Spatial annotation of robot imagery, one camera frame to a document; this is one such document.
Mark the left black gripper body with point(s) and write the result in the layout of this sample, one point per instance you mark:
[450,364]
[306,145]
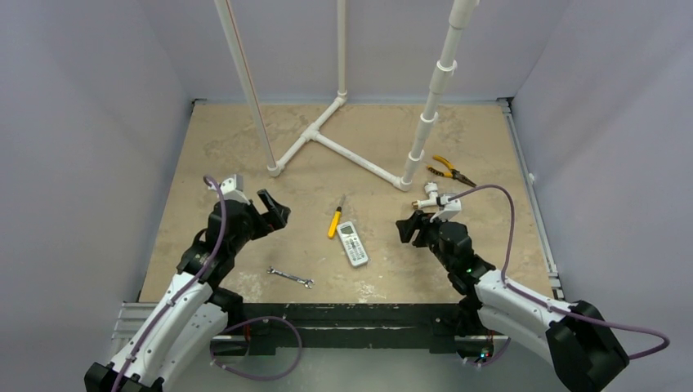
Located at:
[255,225]

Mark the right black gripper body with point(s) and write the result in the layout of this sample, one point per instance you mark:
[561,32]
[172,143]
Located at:
[418,228]

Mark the white remote control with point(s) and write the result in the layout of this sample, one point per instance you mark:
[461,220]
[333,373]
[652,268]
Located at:
[352,244]

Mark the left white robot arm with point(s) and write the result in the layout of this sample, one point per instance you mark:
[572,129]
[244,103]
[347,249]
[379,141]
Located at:
[195,307]

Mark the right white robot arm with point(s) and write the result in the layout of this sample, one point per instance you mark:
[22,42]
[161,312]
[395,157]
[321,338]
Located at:
[571,337]

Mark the white plastic faucet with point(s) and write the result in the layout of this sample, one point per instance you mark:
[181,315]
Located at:
[431,189]

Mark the silver open-end wrench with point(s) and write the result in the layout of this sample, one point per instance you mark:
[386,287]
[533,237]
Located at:
[306,282]

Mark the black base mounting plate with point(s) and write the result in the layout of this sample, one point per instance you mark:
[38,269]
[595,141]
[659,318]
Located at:
[436,328]

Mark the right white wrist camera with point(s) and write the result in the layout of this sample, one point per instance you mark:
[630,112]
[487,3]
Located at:
[448,207]

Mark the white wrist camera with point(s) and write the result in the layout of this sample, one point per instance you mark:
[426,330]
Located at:
[232,188]
[448,207]

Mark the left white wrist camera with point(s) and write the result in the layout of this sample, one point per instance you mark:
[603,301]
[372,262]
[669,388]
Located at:
[232,188]

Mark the yellow handled screwdriver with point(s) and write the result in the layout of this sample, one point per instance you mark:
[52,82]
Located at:
[336,218]

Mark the yellow handled pliers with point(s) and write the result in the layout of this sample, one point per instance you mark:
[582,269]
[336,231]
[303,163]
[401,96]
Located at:
[450,171]

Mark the aluminium rail frame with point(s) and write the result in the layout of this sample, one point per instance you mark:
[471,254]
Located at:
[477,138]

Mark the white PVC pipe frame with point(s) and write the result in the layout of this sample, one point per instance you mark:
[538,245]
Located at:
[459,18]

